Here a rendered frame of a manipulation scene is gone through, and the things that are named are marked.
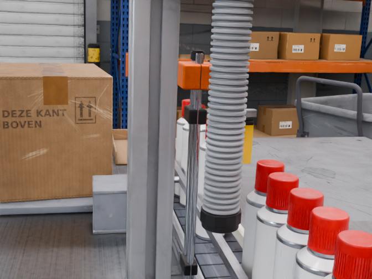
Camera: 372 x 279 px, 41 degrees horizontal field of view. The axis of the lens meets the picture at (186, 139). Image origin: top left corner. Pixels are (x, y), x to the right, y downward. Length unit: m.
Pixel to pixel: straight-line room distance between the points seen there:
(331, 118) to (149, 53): 2.51
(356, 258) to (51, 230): 0.73
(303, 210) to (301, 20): 5.25
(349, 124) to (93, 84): 2.00
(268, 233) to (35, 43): 4.45
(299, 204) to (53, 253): 0.56
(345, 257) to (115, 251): 0.59
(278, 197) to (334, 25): 5.48
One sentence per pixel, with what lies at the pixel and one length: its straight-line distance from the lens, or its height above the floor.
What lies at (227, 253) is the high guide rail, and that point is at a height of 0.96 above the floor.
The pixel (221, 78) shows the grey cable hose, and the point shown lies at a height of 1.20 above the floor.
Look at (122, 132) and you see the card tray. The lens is 1.73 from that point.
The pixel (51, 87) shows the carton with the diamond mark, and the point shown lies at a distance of 1.08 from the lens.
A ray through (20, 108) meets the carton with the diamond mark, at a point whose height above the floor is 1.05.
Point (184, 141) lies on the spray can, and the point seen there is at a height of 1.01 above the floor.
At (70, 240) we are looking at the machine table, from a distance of 0.99.
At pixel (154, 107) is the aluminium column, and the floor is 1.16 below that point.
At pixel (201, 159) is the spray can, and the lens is 0.83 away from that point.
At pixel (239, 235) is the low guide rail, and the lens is 0.82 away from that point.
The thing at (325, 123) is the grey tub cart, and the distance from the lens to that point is 2.98.
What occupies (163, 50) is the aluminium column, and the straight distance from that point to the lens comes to 0.48.
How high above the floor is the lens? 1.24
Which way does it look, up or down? 13 degrees down
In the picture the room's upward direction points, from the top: 2 degrees clockwise
